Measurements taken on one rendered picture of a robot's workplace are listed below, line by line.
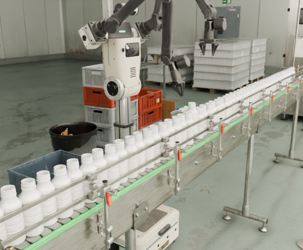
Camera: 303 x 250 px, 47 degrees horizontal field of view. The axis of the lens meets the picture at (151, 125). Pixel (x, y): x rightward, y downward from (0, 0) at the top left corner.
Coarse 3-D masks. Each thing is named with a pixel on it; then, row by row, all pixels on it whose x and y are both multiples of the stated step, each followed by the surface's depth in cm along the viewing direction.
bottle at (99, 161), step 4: (96, 148) 121; (100, 148) 121; (92, 152) 119; (96, 152) 118; (100, 152) 119; (92, 156) 119; (96, 156) 119; (100, 156) 119; (96, 160) 119; (100, 160) 119; (104, 160) 121; (96, 164) 119; (100, 164) 119; (104, 164) 120; (100, 168) 119; (104, 172) 120; (100, 176) 120; (104, 176) 121; (100, 180) 120; (100, 184) 121
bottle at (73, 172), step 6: (72, 162) 109; (78, 162) 111; (72, 168) 109; (78, 168) 111; (72, 174) 110; (78, 174) 110; (72, 180) 109; (78, 186) 111; (72, 192) 111; (78, 192) 111; (78, 198) 112; (78, 204) 112
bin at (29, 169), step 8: (56, 152) 179; (64, 152) 180; (32, 160) 168; (40, 160) 172; (48, 160) 176; (56, 160) 180; (64, 160) 181; (80, 160) 174; (16, 168) 161; (24, 168) 165; (32, 168) 168; (40, 168) 172; (48, 168) 177; (8, 176) 158; (16, 176) 154; (24, 176) 150; (32, 176) 169; (16, 184) 156; (16, 192) 158
